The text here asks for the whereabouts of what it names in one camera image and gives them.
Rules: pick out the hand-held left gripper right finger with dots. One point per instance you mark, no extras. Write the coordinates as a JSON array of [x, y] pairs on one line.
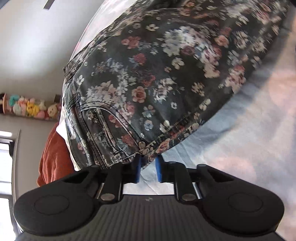
[[158, 169]]

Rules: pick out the window with dark frame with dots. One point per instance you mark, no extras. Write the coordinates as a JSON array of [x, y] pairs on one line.
[[4, 166]]

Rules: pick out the grey wall switch panel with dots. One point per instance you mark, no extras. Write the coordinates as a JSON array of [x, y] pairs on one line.
[[49, 4]]

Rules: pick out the row of plush toys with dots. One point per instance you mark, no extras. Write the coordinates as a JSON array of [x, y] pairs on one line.
[[30, 109]]

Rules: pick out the dark floral pants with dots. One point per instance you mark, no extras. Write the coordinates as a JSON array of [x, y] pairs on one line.
[[161, 81]]

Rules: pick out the rust orange cushion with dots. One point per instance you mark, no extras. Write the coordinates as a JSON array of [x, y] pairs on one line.
[[55, 157]]

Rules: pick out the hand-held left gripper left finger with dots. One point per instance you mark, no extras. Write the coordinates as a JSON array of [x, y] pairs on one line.
[[137, 169]]

